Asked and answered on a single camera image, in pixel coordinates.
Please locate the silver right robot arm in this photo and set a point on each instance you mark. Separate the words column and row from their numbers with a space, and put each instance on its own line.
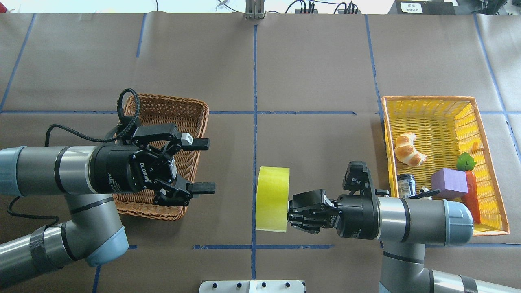
column 405, row 227

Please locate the toy carrot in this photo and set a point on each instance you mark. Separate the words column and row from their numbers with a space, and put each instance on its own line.
column 466, row 163

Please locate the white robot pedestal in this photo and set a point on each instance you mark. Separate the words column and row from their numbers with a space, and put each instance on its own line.
column 252, row 286

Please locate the black power strip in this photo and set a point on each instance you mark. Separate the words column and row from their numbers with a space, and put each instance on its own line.
column 325, row 7

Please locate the black power box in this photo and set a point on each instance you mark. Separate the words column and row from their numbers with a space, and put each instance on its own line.
column 423, row 7

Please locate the toy croissant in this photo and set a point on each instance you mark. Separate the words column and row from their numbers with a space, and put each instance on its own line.
column 406, row 152

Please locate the toy panda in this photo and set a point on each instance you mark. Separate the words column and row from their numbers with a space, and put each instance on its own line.
column 423, row 190

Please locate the brown wicker basket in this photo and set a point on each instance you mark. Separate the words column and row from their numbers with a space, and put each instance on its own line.
column 190, row 115

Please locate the aluminium frame post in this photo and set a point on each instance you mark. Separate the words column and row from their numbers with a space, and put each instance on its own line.
column 255, row 9

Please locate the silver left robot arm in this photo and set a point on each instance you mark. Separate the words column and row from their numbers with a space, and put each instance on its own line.
column 84, row 179

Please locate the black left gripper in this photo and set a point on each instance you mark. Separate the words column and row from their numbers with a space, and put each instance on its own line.
column 112, row 169

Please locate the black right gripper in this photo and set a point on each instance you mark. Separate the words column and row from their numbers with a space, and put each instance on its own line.
column 357, row 216

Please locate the yellow tape roll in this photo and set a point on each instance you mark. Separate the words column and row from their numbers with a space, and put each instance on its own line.
column 272, row 199

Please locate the small dark can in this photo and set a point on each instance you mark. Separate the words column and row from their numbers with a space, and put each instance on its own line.
column 406, row 185

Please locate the purple foam block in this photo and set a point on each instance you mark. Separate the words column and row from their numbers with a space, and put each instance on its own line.
column 452, row 183

